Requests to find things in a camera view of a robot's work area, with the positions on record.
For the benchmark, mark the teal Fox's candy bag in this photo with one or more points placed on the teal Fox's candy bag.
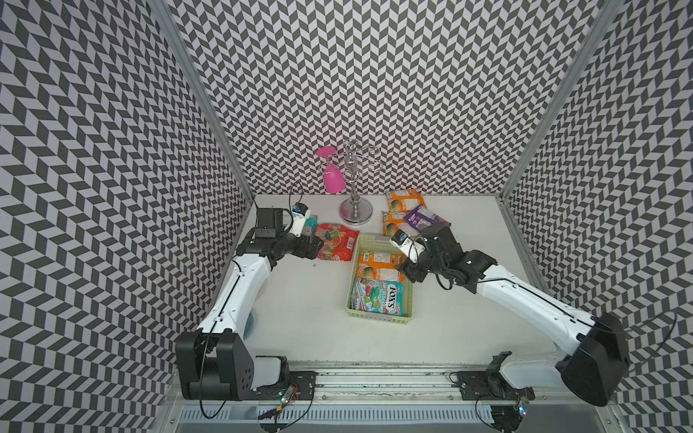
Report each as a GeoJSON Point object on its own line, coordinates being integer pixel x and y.
{"type": "Point", "coordinates": [376, 296]}

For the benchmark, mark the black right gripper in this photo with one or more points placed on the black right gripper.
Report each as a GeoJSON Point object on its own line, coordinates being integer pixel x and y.
{"type": "Point", "coordinates": [409, 269]}

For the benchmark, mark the pink plastic wine glass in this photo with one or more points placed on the pink plastic wine glass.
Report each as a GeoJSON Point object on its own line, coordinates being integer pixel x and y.
{"type": "Point", "coordinates": [332, 176]}

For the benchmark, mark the blue plate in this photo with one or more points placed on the blue plate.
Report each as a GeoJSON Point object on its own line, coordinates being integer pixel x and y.
{"type": "Point", "coordinates": [249, 325]}

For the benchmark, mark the red 100 candy bag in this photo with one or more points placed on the red 100 candy bag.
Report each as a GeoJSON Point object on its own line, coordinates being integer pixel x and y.
{"type": "Point", "coordinates": [338, 242]}

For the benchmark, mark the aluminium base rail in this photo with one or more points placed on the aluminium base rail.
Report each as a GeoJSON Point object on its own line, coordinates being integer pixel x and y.
{"type": "Point", "coordinates": [326, 397]}

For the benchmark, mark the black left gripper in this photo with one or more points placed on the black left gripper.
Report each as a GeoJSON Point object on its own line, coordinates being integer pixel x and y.
{"type": "Point", "coordinates": [301, 250]}

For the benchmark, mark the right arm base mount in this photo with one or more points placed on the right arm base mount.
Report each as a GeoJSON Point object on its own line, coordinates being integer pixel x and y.
{"type": "Point", "coordinates": [490, 384]}

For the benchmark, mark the light green plastic basket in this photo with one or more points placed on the light green plastic basket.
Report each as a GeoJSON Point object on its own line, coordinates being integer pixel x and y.
{"type": "Point", "coordinates": [379, 244]}

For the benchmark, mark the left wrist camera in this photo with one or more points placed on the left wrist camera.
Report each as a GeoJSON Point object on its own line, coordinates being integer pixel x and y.
{"type": "Point", "coordinates": [300, 215]}

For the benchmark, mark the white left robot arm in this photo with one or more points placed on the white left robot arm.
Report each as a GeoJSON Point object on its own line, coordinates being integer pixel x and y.
{"type": "Point", "coordinates": [213, 362]}

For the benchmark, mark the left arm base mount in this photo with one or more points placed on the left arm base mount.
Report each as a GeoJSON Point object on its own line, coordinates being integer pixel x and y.
{"type": "Point", "coordinates": [273, 377]}

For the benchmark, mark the chrome glass holder stand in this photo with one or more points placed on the chrome glass holder stand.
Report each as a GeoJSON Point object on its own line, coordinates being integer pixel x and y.
{"type": "Point", "coordinates": [355, 210]}

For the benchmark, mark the orange Fox's candy bag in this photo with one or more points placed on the orange Fox's candy bag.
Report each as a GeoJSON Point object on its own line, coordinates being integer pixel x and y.
{"type": "Point", "coordinates": [380, 266]}

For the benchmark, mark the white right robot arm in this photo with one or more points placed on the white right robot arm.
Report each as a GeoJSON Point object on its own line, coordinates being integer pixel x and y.
{"type": "Point", "coordinates": [591, 356]}

